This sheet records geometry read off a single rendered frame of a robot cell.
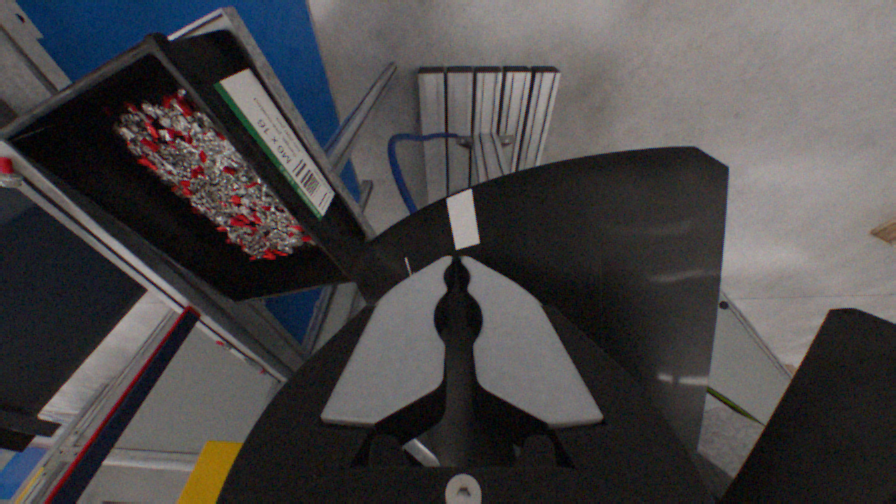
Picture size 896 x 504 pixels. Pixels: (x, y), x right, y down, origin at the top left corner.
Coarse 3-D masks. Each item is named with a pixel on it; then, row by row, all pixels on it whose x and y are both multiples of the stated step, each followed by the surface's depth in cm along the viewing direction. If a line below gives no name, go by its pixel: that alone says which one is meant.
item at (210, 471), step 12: (216, 444) 42; (228, 444) 42; (240, 444) 42; (204, 456) 41; (216, 456) 41; (228, 456) 41; (204, 468) 40; (216, 468) 40; (228, 468) 40; (192, 480) 39; (204, 480) 39; (216, 480) 39; (192, 492) 38; (204, 492) 38; (216, 492) 38
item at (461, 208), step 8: (464, 192) 15; (448, 200) 16; (456, 200) 16; (464, 200) 15; (472, 200) 15; (448, 208) 16; (456, 208) 16; (464, 208) 15; (472, 208) 15; (456, 216) 16; (464, 216) 15; (472, 216) 15; (456, 224) 16; (464, 224) 15; (472, 224) 15; (456, 232) 16; (464, 232) 15; (472, 232) 15; (456, 240) 16; (464, 240) 15; (472, 240) 15; (456, 248) 16
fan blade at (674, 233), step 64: (512, 192) 14; (576, 192) 12; (640, 192) 11; (704, 192) 10; (384, 256) 19; (512, 256) 14; (576, 256) 12; (640, 256) 11; (704, 256) 10; (448, 320) 16; (576, 320) 12; (640, 320) 11; (704, 320) 10; (448, 384) 16; (640, 384) 10; (704, 384) 9; (448, 448) 17; (512, 448) 13
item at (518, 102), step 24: (432, 72) 82; (456, 72) 82; (480, 72) 82; (504, 72) 84; (528, 72) 82; (552, 72) 82; (432, 96) 87; (456, 96) 87; (480, 96) 88; (504, 96) 87; (528, 96) 90; (552, 96) 86; (432, 120) 92; (456, 120) 92; (480, 120) 93; (504, 120) 92; (528, 120) 92; (432, 144) 98; (528, 144) 99; (432, 168) 105; (456, 168) 105; (432, 192) 114
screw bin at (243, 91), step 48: (144, 48) 13; (192, 48) 15; (96, 96) 18; (144, 96) 21; (192, 96) 15; (240, 96) 18; (48, 144) 18; (96, 144) 21; (240, 144) 17; (288, 144) 22; (96, 192) 21; (144, 192) 24; (288, 192) 21; (144, 240) 23; (192, 240) 27; (336, 240) 26; (240, 288) 31; (288, 288) 29
